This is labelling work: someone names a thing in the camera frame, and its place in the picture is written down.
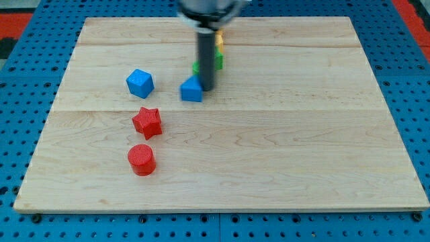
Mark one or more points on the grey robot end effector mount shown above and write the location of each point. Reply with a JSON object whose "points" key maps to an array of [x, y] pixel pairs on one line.
{"points": [[209, 15]]}

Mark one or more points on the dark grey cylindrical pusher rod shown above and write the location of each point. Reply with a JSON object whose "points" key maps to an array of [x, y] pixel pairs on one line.
{"points": [[206, 59]]}

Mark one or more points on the blue triangle block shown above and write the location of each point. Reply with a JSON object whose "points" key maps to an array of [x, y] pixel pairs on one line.
{"points": [[191, 90]]}

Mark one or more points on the blue cube block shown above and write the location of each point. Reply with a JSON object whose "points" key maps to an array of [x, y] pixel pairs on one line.
{"points": [[140, 83]]}

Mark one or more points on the yellow block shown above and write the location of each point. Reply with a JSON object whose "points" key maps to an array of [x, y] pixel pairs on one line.
{"points": [[219, 43]]}

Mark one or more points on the green block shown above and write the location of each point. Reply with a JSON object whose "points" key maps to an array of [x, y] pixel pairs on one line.
{"points": [[218, 62]]}

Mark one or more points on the red star block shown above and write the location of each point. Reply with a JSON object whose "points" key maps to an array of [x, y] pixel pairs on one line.
{"points": [[148, 122]]}

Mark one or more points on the light wooden board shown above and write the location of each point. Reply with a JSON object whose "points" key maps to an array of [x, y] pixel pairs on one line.
{"points": [[296, 123]]}

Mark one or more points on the red cylinder block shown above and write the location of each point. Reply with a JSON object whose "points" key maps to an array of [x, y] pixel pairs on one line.
{"points": [[141, 159]]}

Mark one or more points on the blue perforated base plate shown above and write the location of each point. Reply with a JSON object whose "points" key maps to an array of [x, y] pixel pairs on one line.
{"points": [[33, 71]]}

